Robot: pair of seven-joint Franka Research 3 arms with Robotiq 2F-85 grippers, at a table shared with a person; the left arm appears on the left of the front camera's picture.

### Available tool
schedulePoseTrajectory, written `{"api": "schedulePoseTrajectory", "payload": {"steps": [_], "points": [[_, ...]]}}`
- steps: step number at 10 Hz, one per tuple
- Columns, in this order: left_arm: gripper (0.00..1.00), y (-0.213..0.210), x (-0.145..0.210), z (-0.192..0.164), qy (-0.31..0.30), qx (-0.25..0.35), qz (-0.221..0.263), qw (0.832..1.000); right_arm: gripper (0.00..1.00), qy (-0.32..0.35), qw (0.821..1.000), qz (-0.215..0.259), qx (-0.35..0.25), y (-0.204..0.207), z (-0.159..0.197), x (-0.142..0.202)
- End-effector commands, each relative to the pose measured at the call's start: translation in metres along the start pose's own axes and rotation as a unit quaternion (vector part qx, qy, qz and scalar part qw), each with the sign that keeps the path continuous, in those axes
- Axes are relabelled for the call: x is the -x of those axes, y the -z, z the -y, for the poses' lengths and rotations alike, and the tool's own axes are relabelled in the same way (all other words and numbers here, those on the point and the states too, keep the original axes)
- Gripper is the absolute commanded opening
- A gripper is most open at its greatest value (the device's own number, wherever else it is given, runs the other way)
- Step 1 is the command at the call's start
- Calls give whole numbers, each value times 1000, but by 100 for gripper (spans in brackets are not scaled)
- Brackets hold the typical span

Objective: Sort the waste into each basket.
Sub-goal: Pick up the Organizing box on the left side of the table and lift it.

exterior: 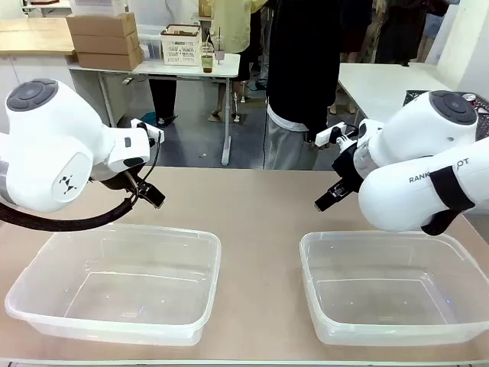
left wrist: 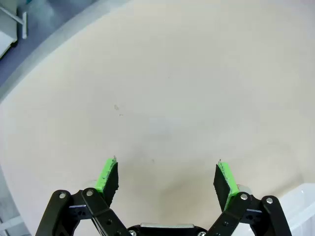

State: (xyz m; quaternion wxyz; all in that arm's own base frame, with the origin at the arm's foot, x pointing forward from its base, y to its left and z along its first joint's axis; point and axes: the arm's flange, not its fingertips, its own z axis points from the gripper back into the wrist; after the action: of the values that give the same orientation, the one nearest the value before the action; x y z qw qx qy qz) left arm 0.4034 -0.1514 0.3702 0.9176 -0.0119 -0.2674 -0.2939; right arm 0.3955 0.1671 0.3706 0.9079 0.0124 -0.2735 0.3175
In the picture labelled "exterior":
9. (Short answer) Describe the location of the person in black sweater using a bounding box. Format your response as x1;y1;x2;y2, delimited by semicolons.
265;0;343;171

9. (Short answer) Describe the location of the plastic cup with straw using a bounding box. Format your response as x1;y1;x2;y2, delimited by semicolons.
213;27;227;66

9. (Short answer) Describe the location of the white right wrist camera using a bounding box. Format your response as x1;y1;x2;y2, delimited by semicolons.
315;121;360;148

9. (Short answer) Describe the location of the bystander in dark dress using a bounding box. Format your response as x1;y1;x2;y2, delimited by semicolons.
376;0;429;65

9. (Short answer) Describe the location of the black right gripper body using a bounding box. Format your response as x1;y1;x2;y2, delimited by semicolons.
331;139;364;192

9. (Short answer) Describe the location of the plastic cup with brown drink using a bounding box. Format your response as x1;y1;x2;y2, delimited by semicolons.
199;41;215;74

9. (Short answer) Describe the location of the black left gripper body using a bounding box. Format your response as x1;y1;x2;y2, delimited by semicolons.
93;167;150;191

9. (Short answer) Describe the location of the brown cardboard box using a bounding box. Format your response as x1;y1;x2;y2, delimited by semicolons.
76;46;145;72
71;31;141;54
66;12;138;38

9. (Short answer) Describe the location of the person in white coat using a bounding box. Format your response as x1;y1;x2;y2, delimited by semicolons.
128;0;215;129

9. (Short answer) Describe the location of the black corrugated cable conduit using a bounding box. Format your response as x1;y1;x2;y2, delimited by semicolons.
0;193;141;233

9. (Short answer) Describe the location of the bystander in dark clothes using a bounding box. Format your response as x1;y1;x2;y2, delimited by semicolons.
339;0;377;64

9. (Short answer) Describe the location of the clear plastic bin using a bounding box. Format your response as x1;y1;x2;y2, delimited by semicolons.
4;223;222;347
299;230;489;346

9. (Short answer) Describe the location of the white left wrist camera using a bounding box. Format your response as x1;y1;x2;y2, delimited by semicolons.
131;119;165;145

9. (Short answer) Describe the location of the white table with grey legs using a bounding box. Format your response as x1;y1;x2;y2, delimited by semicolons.
68;52;241;167

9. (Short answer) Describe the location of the plain white table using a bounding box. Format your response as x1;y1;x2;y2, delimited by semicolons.
338;62;465;125

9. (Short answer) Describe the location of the black strap on right arm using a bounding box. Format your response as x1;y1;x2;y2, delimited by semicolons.
421;165;476;237

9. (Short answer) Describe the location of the thin black camera cable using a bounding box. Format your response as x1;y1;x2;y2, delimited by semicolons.
125;124;160;200

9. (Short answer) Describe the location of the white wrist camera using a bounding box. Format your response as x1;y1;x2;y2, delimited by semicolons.
315;121;360;148
131;119;165;145

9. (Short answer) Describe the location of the black woven plastic basket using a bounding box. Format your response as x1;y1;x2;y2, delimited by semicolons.
404;89;489;141

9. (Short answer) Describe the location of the clear storage box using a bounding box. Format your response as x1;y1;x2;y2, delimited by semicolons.
136;24;166;61

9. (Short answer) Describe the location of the person in yellow shirt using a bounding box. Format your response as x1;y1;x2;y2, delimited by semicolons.
211;0;270;93

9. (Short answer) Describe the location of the white slotted basket brown rim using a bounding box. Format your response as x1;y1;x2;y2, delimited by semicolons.
160;24;202;67

